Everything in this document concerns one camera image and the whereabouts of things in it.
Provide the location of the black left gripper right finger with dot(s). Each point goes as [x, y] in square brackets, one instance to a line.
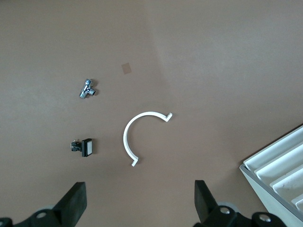
[206, 203]

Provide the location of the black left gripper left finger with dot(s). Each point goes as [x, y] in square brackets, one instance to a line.
[71, 205]

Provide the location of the white plastic drawer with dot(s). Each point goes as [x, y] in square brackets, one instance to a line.
[284, 163]
[279, 147]
[293, 180]
[298, 201]

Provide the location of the white drawer cabinet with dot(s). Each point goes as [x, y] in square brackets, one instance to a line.
[260, 196]

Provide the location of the white semicircular plastic clamp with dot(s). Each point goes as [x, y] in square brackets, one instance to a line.
[126, 139]

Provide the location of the chrome metal valve fitting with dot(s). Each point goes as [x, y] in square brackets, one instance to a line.
[85, 91]

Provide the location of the brown tape patch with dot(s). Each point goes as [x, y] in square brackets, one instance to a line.
[126, 68]

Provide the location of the black square pushbutton switch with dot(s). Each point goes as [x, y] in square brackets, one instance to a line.
[87, 147]

